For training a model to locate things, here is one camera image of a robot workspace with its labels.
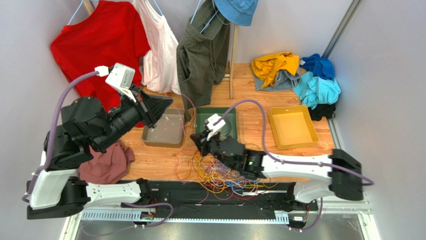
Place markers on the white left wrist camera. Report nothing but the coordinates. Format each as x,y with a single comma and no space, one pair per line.
119,77

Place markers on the dusty pink crumpled cloth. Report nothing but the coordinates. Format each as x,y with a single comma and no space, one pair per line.
109,167

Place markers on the dark blue crumpled cloth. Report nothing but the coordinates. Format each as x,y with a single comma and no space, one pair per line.
320,67

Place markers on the yellow crumpled cloth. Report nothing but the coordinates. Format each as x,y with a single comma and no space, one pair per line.
266,67

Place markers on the grey crumpled cloth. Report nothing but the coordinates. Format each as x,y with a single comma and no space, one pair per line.
283,81

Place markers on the red t-shirt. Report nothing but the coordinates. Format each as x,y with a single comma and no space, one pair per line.
113,33

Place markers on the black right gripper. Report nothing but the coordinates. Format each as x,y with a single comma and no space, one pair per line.
206,143

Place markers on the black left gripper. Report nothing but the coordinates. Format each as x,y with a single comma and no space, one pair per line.
151,107

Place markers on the tan metal tray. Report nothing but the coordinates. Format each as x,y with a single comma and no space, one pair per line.
169,130

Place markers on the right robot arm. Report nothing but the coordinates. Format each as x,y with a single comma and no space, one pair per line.
337,174

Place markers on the blue bucket hat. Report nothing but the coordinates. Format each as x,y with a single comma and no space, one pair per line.
238,12

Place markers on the black crumpled cloth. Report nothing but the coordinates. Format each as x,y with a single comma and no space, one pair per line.
322,110

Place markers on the olive green hanging garment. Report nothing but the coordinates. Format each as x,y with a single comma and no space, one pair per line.
202,56

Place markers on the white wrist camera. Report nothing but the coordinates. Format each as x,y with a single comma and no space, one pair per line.
214,125
119,77

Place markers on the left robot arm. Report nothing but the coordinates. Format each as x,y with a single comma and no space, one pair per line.
86,128

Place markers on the wooden clothes rack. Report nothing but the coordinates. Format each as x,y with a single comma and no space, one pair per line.
229,72

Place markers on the white pink hanging garment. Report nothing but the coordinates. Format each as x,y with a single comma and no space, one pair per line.
160,62

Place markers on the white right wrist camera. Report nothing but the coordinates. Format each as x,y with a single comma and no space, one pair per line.
214,125

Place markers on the aluminium corner profile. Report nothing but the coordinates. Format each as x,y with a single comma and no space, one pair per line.
341,28

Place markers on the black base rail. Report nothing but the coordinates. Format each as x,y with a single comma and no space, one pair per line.
191,201

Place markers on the yellow plastic tray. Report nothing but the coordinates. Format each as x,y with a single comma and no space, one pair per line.
292,127

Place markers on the cyan crumpled cloth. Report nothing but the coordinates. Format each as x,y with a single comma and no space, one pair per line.
314,90

